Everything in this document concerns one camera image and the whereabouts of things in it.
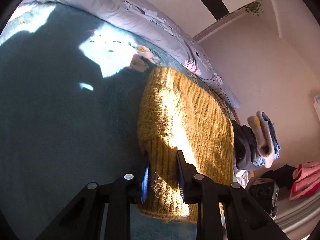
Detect mustard yellow knit sweater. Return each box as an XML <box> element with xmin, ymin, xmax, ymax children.
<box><xmin>138</xmin><ymin>67</ymin><xmax>234</xmax><ymax>223</ymax></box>

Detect black cloth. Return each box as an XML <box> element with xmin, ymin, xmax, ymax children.
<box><xmin>261</xmin><ymin>164</ymin><xmax>297</xmax><ymax>190</ymax></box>

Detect pink red cloth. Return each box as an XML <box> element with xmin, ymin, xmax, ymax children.
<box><xmin>289</xmin><ymin>161</ymin><xmax>319</xmax><ymax>201</ymax></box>

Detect dark grey folded garment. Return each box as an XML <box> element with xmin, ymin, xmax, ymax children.
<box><xmin>231</xmin><ymin>120</ymin><xmax>260</xmax><ymax>171</ymax></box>

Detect cream fleece folded garment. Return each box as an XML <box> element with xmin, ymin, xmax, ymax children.
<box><xmin>247</xmin><ymin>111</ymin><xmax>275</xmax><ymax>168</ymax></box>

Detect teal floral plush blanket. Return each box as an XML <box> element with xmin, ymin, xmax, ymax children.
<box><xmin>0</xmin><ymin>0</ymin><xmax>251</xmax><ymax>240</ymax></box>

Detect green hanging plant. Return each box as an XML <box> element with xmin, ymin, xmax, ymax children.
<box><xmin>245</xmin><ymin>1</ymin><xmax>264</xmax><ymax>17</ymax></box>

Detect light blue floral duvet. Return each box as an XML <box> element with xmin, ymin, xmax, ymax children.
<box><xmin>23</xmin><ymin>0</ymin><xmax>240</xmax><ymax>109</ymax></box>

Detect wall picture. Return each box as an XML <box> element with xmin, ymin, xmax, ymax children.
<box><xmin>313</xmin><ymin>94</ymin><xmax>320</xmax><ymax>120</ymax></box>

